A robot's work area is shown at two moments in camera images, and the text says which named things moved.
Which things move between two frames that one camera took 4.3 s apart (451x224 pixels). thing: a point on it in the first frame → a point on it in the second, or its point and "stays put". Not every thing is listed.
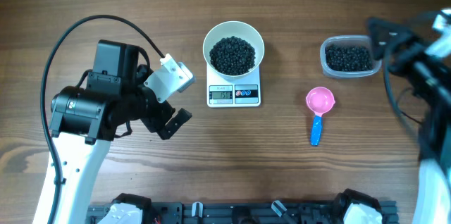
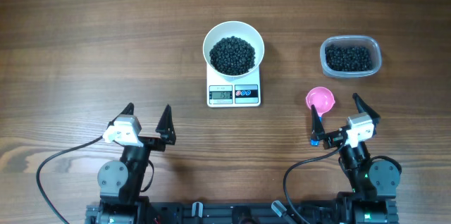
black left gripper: [165, 111] → [165, 131]
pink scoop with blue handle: [320, 101] stays put
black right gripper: [413, 46] → [332, 139]
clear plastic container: [348, 56] stays put
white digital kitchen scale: [222, 94] stays put
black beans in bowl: [232, 56] stays put
